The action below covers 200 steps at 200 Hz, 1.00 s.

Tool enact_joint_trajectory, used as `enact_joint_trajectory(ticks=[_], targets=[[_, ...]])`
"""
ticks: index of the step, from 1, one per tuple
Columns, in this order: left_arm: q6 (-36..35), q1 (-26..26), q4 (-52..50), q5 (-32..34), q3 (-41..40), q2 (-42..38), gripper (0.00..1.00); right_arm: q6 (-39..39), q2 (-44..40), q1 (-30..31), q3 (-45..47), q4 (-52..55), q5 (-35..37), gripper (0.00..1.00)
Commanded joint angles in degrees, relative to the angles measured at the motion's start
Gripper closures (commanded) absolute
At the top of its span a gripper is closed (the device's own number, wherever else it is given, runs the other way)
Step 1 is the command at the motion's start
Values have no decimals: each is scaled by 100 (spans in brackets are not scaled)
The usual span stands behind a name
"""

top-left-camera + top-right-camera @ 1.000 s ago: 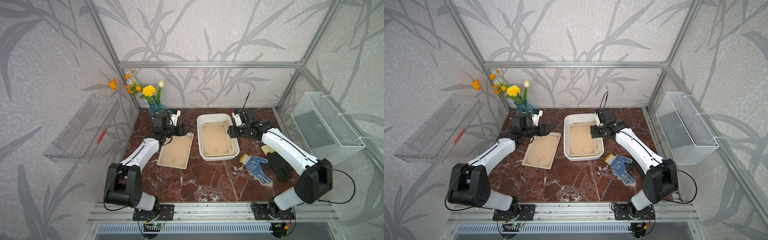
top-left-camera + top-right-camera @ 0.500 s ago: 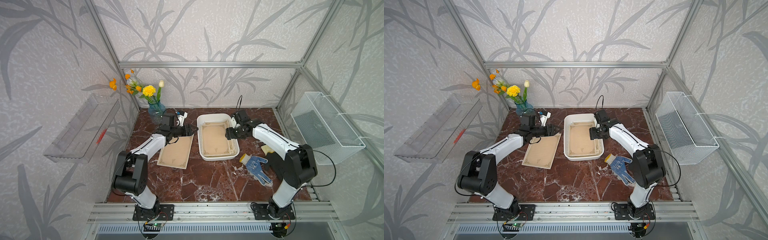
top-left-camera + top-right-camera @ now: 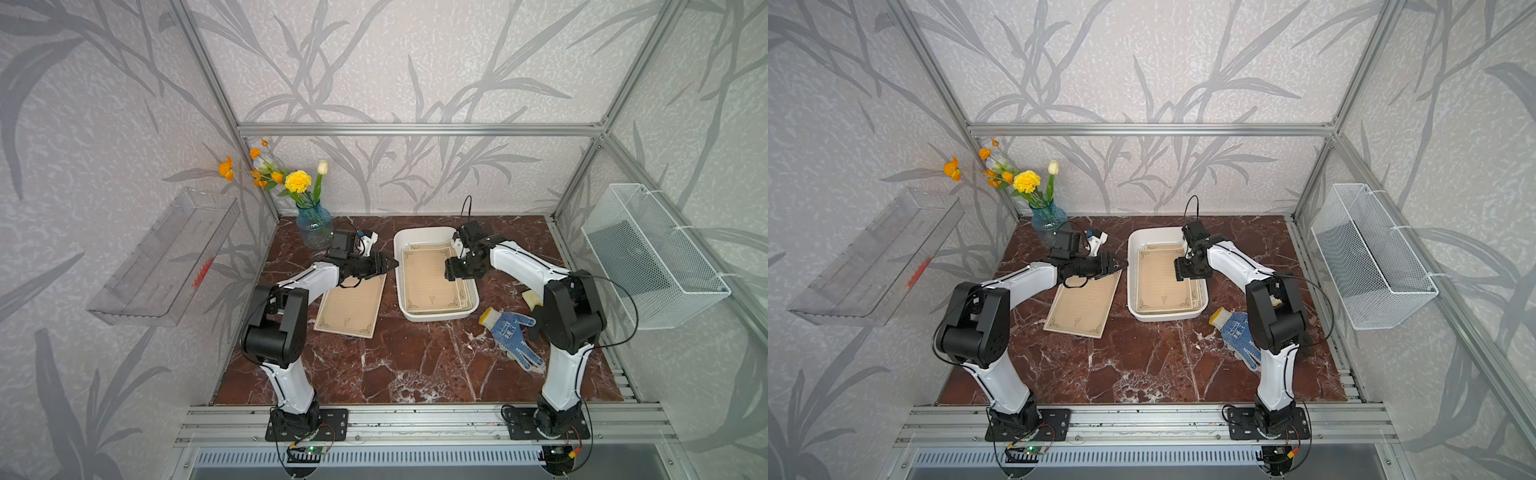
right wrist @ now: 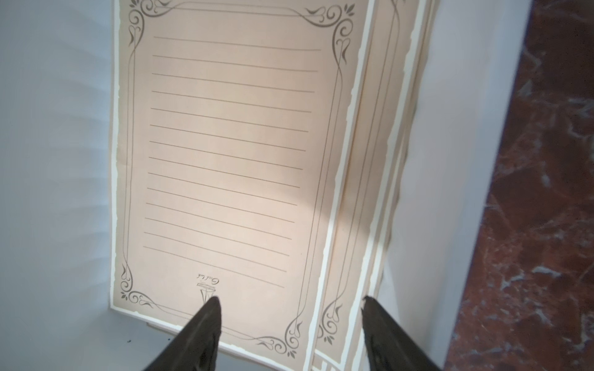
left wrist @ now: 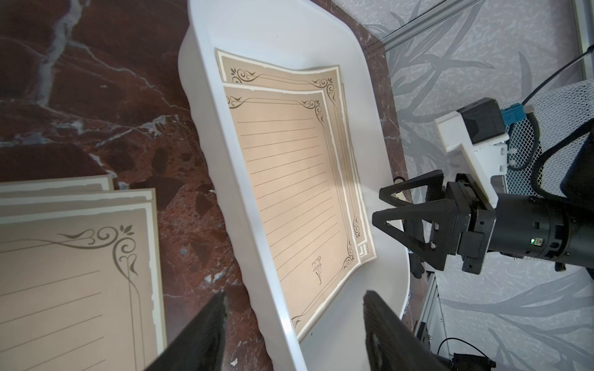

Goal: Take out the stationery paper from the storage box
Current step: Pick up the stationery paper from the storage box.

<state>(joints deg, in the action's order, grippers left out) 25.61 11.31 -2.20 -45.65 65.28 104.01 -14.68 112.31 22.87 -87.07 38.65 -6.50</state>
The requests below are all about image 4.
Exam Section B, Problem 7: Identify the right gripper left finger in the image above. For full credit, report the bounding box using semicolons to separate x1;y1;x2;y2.
145;296;222;371

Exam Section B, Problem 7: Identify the beige stationery paper stack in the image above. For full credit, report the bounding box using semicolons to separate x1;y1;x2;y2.
110;1;437;370

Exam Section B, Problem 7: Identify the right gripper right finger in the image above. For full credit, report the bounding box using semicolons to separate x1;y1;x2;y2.
361;296;440;371

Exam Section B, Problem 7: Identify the white plastic storage box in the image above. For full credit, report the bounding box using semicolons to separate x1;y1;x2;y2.
1;1;532;370

